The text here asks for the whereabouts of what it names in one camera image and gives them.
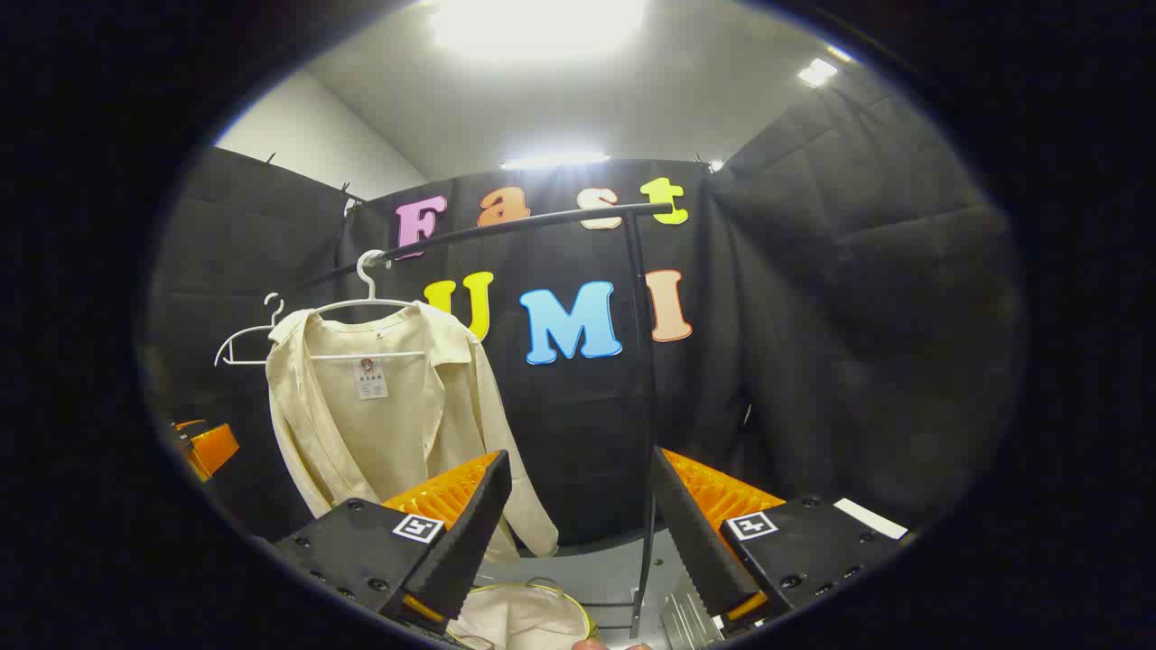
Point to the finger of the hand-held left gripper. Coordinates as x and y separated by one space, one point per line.
215 449

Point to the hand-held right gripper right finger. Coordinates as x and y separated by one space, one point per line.
691 542

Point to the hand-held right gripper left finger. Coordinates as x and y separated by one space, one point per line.
470 533

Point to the cream shirt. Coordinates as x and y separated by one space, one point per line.
397 433

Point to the yellow-rimmed laundry hamper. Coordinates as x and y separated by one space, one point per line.
582 609

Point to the white clothes hanger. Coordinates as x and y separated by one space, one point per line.
239 335
369 287

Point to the black clothes rack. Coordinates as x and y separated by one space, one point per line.
506 227

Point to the silver metal part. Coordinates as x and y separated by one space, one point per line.
686 623

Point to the cream cloth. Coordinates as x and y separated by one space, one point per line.
524 623

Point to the white paper sheet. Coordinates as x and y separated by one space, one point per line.
871 520

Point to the long ceiling light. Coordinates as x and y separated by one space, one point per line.
553 161

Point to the small ceiling light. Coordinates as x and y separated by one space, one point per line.
817 72

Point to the large ceiling light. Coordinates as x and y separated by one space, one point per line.
537 25

